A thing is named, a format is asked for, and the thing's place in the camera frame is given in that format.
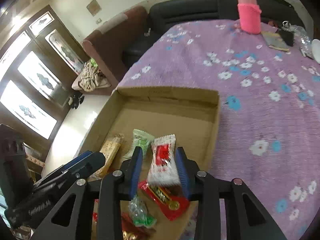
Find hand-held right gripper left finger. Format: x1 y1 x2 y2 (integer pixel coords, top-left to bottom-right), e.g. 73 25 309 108
30 146 143 240

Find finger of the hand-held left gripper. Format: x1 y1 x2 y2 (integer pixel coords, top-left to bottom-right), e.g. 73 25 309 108
60 152 106 180
33 151 92 188

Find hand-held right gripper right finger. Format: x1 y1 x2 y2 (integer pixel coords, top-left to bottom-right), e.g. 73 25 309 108
175 147 288 240

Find beige snack packet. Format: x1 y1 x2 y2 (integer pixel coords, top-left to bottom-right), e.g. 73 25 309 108
89 133 125 182

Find small white red snack packet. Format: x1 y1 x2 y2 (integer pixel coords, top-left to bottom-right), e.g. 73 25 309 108
147 134 181 187

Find red gold snack packet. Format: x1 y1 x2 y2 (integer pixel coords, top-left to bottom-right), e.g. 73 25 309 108
138 180 190 221

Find pale green snack packet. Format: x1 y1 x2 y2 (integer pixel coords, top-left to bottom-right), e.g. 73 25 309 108
122 129 155 160

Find green clear candy packet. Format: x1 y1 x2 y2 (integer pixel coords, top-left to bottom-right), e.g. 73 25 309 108
128 196 157 228

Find dark red crinkled snack packet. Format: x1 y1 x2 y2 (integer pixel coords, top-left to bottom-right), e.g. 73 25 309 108
121 212 150 240

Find cardboard box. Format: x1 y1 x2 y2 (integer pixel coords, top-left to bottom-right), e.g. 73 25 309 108
75 86 221 240

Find dark shoes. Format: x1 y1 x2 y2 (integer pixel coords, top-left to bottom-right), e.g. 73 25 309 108
69 92 85 109

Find wooden glass-pane door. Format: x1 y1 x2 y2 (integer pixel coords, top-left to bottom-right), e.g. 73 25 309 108
0 4 90 153

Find patterned beige bag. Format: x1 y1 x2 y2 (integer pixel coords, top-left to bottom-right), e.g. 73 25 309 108
78 58 110 92

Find brown upholstered chair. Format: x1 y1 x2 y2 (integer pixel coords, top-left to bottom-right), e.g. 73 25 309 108
82 6 150 95

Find brown booklet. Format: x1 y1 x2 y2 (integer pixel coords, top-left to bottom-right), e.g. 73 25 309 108
261 30 291 52

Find black sofa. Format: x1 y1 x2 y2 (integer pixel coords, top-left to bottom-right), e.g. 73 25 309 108
121 0 305 68

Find pink knit-sleeved bottle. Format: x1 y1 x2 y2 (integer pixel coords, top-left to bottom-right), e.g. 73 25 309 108
236 0 262 34

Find small black charger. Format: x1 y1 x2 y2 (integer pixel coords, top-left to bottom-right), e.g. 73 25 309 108
276 26 295 47

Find clear plastic cup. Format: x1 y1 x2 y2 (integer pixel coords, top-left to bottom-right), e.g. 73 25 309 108
292 25 314 55

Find white plastic jar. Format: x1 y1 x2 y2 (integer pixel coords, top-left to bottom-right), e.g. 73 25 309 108
311 39 320 64

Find small wall plaque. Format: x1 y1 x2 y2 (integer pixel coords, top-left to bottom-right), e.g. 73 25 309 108
86 0 102 15

